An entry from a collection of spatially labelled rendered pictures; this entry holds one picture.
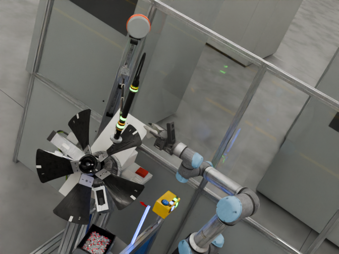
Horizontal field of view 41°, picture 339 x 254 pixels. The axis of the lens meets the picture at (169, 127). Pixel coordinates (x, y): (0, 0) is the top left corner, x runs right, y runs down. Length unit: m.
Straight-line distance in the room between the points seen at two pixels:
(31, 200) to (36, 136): 0.56
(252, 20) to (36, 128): 5.18
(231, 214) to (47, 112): 2.27
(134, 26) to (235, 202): 1.43
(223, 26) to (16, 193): 5.51
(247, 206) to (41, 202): 2.41
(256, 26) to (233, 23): 0.44
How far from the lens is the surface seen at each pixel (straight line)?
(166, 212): 2.93
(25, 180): 4.38
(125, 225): 3.91
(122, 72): 3.07
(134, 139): 2.74
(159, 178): 3.49
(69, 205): 2.80
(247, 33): 8.42
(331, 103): 2.79
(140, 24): 3.03
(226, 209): 2.16
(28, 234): 3.94
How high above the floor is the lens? 2.95
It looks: 31 degrees down
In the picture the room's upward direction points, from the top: 23 degrees clockwise
